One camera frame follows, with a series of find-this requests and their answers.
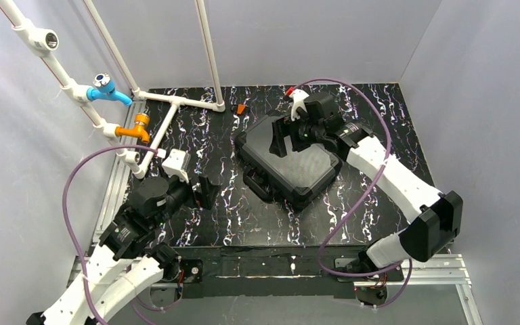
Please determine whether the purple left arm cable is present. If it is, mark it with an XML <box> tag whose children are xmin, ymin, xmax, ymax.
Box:
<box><xmin>62</xmin><ymin>144</ymin><xmax>182</xmax><ymax>325</ymax></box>

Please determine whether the black poker set case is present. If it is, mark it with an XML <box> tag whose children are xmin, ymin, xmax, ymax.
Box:
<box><xmin>234</xmin><ymin>110</ymin><xmax>343</xmax><ymax>211</ymax></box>

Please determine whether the blue plastic faucet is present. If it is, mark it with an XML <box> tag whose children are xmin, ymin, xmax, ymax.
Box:
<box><xmin>86</xmin><ymin>73</ymin><xmax>133</xmax><ymax>106</ymax></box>

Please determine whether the orange plastic faucet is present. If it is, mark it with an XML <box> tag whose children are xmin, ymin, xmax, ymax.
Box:
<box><xmin>114</xmin><ymin>113</ymin><xmax>150</xmax><ymax>144</ymax></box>

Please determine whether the white pvc pipe frame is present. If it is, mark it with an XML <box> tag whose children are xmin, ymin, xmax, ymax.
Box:
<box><xmin>0</xmin><ymin>0</ymin><xmax>226</xmax><ymax>179</ymax></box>

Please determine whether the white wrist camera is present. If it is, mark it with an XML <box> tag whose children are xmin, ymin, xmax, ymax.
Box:
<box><xmin>161</xmin><ymin>149</ymin><xmax>190</xmax><ymax>183</ymax></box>
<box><xmin>286</xmin><ymin>87</ymin><xmax>309</xmax><ymax>121</ymax></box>

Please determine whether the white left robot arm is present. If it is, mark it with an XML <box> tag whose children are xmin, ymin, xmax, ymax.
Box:
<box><xmin>26</xmin><ymin>175</ymin><xmax>220</xmax><ymax>324</ymax></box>

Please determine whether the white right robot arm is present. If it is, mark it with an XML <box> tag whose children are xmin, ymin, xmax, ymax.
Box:
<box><xmin>269</xmin><ymin>89</ymin><xmax>463</xmax><ymax>276</ymax></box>

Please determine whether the aluminium rail frame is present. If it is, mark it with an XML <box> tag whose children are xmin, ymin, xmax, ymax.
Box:
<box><xmin>64</xmin><ymin>100</ymin><xmax>484</xmax><ymax>325</ymax></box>

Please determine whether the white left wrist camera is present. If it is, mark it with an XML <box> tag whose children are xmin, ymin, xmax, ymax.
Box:
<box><xmin>161</xmin><ymin>149</ymin><xmax>190</xmax><ymax>183</ymax></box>

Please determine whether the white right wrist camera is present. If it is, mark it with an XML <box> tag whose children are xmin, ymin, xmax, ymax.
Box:
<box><xmin>286</xmin><ymin>87</ymin><xmax>309</xmax><ymax>121</ymax></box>

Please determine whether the small orange black brush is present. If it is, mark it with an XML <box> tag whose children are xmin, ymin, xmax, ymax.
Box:
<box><xmin>231</xmin><ymin>104</ymin><xmax>250</xmax><ymax>116</ymax></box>

